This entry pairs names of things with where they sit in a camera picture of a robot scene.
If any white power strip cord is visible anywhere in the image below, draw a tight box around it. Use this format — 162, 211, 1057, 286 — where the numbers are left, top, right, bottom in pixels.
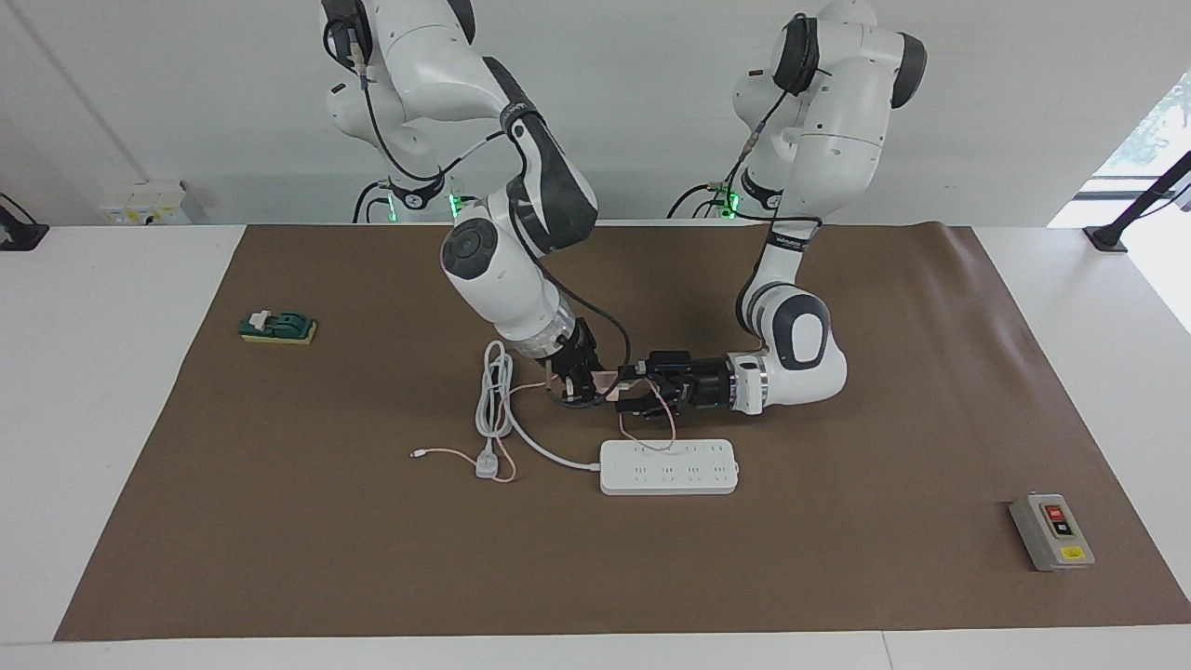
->
475, 340, 603, 480

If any bright window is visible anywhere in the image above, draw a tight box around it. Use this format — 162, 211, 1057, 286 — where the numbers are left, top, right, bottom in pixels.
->
1047, 73, 1191, 229

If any grey on-off switch box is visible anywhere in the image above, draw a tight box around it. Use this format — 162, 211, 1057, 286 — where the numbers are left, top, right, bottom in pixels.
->
1009, 493, 1096, 572

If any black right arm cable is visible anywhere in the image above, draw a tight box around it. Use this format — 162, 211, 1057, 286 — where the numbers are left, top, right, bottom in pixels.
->
324, 14, 636, 373

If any green circuit board module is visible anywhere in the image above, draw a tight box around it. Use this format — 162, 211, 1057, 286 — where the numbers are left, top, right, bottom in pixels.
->
239, 309, 318, 346

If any white wall outlet box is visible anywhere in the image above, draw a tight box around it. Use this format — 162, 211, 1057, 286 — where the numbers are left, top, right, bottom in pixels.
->
100, 181, 193, 226

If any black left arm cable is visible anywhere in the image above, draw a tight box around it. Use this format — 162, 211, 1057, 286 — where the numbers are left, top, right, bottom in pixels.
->
721, 14, 824, 229

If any pink charging cable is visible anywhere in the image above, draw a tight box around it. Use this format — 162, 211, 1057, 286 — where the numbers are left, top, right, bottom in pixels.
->
410, 370, 682, 484

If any white power strip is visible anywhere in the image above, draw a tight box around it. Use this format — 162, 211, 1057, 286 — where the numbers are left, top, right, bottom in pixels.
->
599, 439, 742, 496

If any black table clamp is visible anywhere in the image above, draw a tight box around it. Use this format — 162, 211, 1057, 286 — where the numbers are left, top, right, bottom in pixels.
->
0, 193, 49, 252

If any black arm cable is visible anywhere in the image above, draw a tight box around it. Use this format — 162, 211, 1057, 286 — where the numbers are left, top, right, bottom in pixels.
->
721, 14, 824, 229
324, 14, 636, 373

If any black camera stand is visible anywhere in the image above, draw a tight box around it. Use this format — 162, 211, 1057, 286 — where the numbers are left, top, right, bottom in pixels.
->
1083, 149, 1191, 254

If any brown table mat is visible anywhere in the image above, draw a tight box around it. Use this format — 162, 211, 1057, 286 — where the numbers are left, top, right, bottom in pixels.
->
54, 221, 1191, 642

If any black base cable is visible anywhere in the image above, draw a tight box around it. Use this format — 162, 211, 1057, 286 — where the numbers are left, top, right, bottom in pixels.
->
352, 180, 396, 224
665, 180, 741, 221

